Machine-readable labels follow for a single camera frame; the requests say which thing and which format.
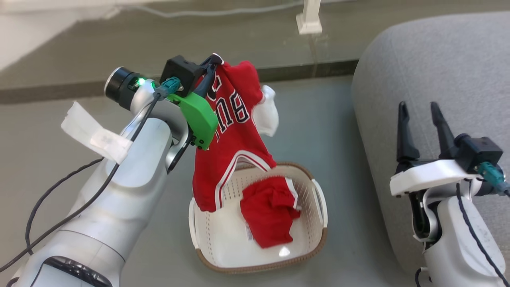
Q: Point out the red shorts white stripe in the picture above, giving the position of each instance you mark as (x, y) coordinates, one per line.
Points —
(269, 215)

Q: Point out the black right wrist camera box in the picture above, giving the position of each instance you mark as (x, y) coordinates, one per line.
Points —
(480, 153)

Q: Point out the cream perforated laundry basket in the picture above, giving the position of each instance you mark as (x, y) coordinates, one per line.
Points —
(223, 239)

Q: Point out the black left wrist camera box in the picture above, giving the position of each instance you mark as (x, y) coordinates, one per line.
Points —
(181, 75)

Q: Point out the white grey robot right arm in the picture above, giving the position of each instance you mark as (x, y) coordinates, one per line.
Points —
(458, 239)

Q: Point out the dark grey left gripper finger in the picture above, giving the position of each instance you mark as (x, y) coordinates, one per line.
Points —
(207, 81)
(213, 59)

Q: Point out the teal camera connector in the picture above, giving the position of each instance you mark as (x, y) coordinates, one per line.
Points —
(492, 175)
(169, 85)

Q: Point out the grey fabric sofa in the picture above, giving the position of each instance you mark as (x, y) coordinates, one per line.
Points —
(438, 63)

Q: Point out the teal left camera connector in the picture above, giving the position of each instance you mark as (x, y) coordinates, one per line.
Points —
(169, 85)

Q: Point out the white grey robot left arm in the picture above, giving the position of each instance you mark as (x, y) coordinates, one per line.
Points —
(119, 199)

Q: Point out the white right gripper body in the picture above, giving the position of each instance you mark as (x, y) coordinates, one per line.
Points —
(430, 175)

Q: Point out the paper label sticker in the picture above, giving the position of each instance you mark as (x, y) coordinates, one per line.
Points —
(250, 233)

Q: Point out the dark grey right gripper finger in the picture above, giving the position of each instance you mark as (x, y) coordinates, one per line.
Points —
(405, 139)
(445, 139)

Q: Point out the teal right camera connector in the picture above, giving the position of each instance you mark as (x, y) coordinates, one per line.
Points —
(492, 175)

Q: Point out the white tape strip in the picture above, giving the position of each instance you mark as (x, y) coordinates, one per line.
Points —
(95, 133)

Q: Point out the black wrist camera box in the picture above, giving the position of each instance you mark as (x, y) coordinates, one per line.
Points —
(181, 75)
(480, 153)

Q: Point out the red basketball jersey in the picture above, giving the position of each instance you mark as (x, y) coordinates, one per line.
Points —
(235, 135)

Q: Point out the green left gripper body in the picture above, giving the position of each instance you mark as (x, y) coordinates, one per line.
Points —
(199, 117)

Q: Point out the white railing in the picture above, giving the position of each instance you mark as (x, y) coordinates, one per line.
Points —
(309, 18)

